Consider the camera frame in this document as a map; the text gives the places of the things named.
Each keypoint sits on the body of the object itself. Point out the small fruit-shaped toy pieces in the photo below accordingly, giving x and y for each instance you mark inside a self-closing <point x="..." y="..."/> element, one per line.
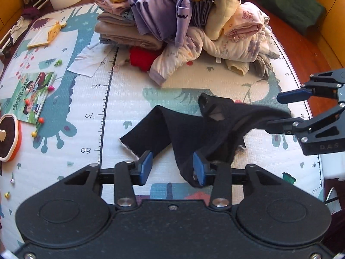
<point x="40" y="120"/>

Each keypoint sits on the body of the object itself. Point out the pale yellow pants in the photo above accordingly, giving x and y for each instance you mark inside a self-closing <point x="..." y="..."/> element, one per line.
<point x="238" y="66"/>

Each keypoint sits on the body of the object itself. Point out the yellow wooden cabinet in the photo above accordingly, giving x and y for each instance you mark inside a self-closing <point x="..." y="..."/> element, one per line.
<point x="335" y="10"/>

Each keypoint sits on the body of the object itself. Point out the yellow framed toy board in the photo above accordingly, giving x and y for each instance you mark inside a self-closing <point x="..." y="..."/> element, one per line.
<point x="44" y="36"/>

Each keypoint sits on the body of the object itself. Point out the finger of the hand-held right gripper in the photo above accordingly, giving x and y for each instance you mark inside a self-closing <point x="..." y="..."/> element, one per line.
<point x="292" y="95"/>
<point x="280" y="128"/>

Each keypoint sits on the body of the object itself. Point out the children's picture book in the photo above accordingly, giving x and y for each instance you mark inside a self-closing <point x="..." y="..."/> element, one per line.
<point x="29" y="97"/>

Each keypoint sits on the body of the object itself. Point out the dark grey ribbed garment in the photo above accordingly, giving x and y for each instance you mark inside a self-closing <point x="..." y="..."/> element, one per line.
<point x="200" y="12"/>

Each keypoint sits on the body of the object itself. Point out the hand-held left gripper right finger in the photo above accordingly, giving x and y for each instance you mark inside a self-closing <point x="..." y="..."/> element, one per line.
<point x="198" y="171"/>

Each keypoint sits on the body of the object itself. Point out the white thin cloth sheet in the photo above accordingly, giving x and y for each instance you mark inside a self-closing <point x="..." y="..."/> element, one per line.
<point x="89" y="59"/>

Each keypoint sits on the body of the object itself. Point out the black pants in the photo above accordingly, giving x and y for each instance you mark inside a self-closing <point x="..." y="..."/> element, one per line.
<point x="188" y="132"/>

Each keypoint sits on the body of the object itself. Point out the printed foam play mat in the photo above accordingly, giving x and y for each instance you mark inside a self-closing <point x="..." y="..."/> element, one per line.
<point x="80" y="113"/>

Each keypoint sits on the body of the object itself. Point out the red garment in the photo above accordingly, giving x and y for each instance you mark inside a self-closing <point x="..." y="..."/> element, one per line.
<point x="141" y="58"/>

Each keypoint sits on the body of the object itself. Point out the cream yellow garment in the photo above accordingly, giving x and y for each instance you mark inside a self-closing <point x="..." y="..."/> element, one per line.
<point x="218" y="19"/>

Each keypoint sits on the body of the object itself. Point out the beige folded garment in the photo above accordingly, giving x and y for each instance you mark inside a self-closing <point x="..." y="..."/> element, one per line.
<point x="118" y="32"/>

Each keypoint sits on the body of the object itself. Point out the purple hoodie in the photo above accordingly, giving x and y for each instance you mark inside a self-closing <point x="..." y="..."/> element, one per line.
<point x="156" y="16"/>

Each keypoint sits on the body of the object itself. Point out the maroon cloth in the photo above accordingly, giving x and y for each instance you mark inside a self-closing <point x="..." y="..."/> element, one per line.
<point x="30" y="13"/>

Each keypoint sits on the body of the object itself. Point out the pink folded garment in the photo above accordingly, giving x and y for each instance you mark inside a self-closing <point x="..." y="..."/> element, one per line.
<point x="107" y="4"/>

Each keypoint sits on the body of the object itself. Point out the pink printed garment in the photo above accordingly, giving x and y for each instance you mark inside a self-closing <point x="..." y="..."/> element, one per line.
<point x="245" y="19"/>

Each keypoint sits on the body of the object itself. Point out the white floral quilted jacket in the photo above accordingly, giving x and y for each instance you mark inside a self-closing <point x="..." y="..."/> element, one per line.
<point x="188" y="48"/>

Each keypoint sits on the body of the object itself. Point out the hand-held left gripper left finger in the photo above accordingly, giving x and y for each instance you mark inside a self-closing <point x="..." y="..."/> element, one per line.
<point x="145" y="168"/>

